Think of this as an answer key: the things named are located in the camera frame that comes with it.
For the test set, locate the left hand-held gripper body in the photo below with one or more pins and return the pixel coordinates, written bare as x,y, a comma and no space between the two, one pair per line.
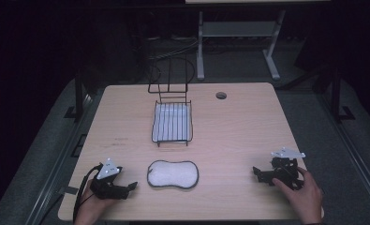
106,184

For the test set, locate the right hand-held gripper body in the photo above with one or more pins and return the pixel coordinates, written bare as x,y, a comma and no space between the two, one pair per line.
286,170

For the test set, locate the white sponge with grey edge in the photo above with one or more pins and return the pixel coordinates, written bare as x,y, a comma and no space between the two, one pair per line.
172,174

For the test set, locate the person's left hand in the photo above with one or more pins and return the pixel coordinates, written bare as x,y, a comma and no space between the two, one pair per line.
90,207

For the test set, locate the person's right hand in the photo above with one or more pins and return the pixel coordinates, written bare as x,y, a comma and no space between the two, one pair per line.
303,195

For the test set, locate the white tray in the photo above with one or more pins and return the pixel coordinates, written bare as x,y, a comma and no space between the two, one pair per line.
172,122

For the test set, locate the black metal stand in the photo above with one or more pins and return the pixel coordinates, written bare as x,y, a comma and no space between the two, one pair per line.
337,93
79,93

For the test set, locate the white metal table frame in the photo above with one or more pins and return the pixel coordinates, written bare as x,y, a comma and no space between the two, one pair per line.
239,40

